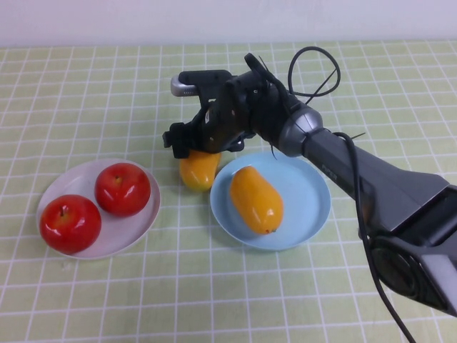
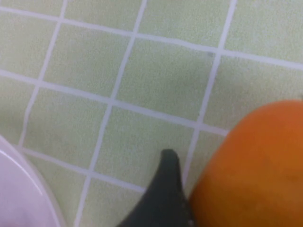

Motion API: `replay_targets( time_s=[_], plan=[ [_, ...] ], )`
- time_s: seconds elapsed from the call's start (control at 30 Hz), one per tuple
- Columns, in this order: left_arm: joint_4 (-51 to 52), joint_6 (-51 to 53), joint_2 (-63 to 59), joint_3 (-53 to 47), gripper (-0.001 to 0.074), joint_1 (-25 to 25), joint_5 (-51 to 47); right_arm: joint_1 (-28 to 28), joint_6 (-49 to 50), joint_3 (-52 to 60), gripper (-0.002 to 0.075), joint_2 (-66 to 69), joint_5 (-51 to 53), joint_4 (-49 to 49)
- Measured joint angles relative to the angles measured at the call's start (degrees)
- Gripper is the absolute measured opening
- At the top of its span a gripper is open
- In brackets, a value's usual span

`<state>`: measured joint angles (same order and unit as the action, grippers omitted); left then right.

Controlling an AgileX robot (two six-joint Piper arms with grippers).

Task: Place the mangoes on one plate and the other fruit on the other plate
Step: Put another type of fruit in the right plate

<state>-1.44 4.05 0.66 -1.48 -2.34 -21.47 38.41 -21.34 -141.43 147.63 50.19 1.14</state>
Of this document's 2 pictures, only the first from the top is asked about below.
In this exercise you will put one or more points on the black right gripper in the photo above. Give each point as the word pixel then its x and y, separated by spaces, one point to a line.
pixel 225 125

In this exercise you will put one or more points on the light blue round plate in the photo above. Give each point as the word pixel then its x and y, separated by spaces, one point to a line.
pixel 307 200

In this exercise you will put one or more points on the orange yellow mango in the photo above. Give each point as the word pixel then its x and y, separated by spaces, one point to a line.
pixel 257 203
pixel 200 175

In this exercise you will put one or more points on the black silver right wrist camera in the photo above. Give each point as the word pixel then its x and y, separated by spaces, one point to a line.
pixel 203 76

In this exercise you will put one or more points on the white round plate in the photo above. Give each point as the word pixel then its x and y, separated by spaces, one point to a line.
pixel 121 236

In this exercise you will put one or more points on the red apple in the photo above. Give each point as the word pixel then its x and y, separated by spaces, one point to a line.
pixel 121 193
pixel 71 228

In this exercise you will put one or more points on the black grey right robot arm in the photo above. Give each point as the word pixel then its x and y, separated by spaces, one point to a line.
pixel 375 178

